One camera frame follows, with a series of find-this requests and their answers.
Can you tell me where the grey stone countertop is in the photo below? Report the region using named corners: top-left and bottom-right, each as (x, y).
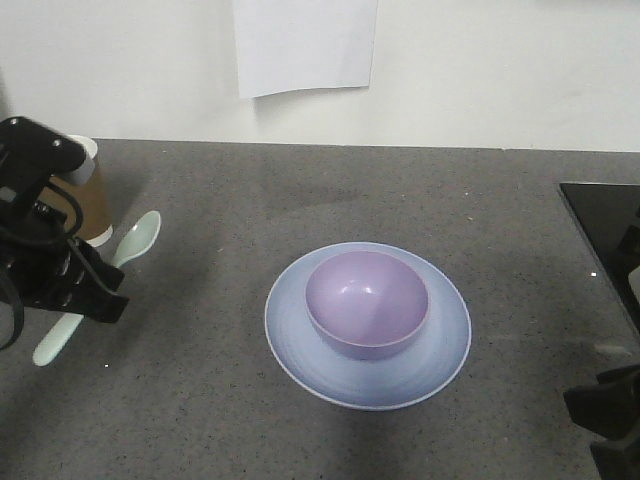
top-left (1, 140), bottom-right (639, 479)

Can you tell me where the white paper sheet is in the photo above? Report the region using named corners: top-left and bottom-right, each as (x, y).
top-left (232, 0), bottom-right (378, 98)

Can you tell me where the brown paper cup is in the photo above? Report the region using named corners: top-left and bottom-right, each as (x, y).
top-left (35, 135), bottom-right (113, 247)

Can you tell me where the black left camera cable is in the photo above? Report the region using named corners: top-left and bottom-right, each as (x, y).
top-left (0, 179), bottom-right (85, 351)

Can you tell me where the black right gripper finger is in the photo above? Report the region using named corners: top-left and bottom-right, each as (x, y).
top-left (590, 435), bottom-right (639, 480)
top-left (563, 365), bottom-right (639, 440)

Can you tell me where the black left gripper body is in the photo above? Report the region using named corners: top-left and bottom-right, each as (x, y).
top-left (1, 201), bottom-right (85, 315)

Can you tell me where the mint green plastic spoon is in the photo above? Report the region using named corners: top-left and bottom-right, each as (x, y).
top-left (32, 210), bottom-right (162, 368)

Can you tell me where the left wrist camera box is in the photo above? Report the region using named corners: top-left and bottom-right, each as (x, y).
top-left (1, 116), bottom-right (95, 203)

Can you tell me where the purple plastic bowl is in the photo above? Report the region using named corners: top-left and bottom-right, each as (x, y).
top-left (304, 250), bottom-right (430, 360)

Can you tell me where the light blue plastic plate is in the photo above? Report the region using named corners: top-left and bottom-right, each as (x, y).
top-left (264, 242), bottom-right (472, 411)

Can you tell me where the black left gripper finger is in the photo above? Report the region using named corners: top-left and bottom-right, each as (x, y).
top-left (22, 288), bottom-right (129, 323)
top-left (69, 238), bottom-right (124, 291)

